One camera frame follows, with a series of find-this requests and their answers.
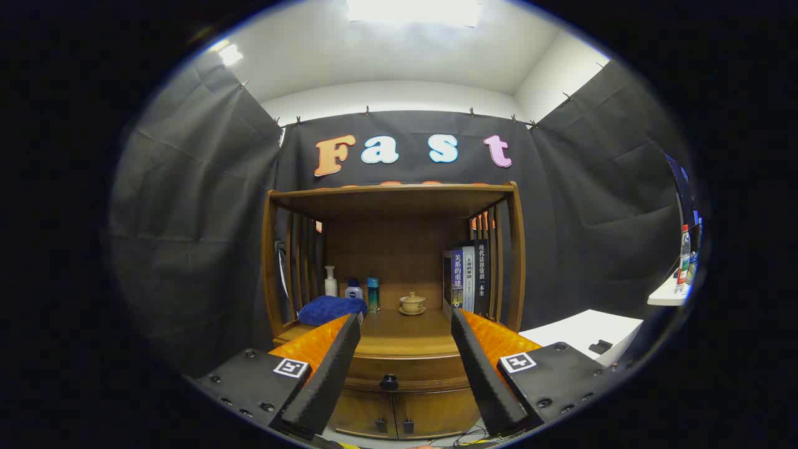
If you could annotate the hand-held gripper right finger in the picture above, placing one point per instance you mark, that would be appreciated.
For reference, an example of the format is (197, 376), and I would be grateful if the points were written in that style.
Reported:
(483, 380)

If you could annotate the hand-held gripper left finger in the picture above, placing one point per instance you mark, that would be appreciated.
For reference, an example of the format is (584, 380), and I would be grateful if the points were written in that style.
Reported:
(330, 380)

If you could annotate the wooden drawer with black knob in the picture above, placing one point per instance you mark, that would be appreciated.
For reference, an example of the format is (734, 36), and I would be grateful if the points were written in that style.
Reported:
(405, 368)

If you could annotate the wooden cabinet door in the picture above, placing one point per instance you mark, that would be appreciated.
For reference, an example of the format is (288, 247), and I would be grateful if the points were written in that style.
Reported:
(436, 411)
(361, 411)

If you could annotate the wooden countertop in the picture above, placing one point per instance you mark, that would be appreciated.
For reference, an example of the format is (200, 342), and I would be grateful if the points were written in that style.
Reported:
(405, 333)

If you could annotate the wooden cabinet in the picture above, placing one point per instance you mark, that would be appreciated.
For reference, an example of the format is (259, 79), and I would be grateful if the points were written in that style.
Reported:
(399, 249)

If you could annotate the blue folded towel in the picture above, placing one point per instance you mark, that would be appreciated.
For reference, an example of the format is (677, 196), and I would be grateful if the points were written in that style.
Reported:
(330, 310)

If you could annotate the white bottle with blue cap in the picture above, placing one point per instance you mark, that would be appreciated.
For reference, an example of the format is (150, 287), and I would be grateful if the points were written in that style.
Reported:
(353, 292)

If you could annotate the white pump bottle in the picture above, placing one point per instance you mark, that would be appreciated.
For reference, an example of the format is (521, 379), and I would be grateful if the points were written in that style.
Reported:
(331, 287)

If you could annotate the teal blue bottle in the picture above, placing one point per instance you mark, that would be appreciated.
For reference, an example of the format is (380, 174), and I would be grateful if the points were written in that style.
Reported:
(373, 296)

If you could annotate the book with white spine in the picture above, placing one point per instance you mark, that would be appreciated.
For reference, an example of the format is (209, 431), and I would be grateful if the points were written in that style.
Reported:
(469, 280)

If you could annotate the book with black spine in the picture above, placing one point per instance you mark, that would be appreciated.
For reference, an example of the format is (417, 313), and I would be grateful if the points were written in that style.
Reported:
(482, 277)

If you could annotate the book with blue spine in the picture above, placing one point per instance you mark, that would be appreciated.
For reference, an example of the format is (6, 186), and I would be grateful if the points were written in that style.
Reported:
(457, 280)

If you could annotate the beige lidded teacup with saucer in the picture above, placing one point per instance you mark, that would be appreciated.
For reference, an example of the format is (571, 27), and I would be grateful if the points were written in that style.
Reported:
(412, 304)

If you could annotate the white side shelf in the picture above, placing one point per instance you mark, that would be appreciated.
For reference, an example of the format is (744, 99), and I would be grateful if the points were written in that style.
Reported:
(667, 294)

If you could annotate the black backdrop cloth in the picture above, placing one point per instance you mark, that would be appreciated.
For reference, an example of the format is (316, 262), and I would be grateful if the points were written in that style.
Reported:
(187, 218)

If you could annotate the clear water bottle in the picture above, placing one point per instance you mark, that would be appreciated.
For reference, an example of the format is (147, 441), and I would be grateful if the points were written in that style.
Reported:
(684, 255)

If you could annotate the small ceiling light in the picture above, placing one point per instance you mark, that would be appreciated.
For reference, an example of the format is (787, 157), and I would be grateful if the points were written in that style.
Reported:
(230, 54)

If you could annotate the ceiling light panel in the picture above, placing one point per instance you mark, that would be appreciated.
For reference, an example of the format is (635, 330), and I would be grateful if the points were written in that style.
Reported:
(411, 11)

